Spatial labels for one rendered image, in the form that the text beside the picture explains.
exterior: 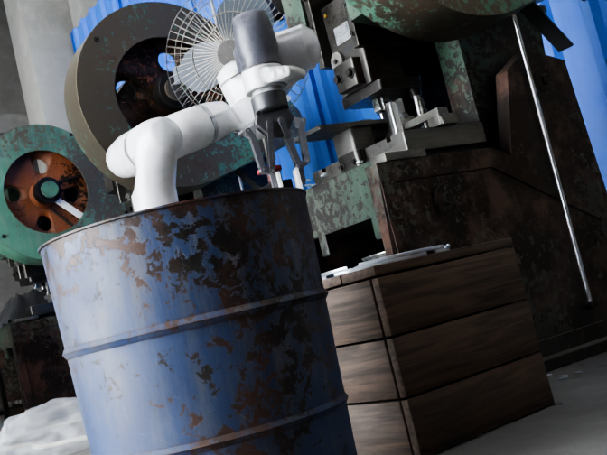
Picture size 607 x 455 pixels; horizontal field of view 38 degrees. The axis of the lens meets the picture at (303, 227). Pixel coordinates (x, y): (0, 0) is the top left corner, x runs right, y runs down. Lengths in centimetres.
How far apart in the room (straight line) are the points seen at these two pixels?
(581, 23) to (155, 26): 174
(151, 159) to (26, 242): 319
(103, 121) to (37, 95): 403
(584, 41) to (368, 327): 216
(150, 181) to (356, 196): 58
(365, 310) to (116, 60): 239
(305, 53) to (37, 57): 595
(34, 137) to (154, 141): 337
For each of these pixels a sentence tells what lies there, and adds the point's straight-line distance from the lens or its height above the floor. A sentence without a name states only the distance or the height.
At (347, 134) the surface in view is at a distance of 250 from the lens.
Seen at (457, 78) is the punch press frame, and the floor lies 86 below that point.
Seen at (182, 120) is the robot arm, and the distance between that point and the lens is 226.
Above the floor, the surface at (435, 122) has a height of 72.
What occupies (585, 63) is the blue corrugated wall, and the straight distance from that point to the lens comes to 356.
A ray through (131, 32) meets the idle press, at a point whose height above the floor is 161.
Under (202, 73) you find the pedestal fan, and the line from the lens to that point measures 345.
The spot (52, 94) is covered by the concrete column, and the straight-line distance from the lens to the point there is 770.
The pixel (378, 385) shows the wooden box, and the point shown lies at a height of 14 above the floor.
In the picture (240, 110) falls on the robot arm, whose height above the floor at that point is 84.
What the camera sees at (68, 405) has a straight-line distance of 335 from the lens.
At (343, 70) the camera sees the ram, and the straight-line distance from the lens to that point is 261.
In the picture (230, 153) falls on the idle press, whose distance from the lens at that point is 386.
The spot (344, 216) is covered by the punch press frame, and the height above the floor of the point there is 53.
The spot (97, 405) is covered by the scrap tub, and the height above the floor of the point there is 24.
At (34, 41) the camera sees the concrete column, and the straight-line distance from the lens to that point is 783.
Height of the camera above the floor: 30
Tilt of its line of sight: 5 degrees up
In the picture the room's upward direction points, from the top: 13 degrees counter-clockwise
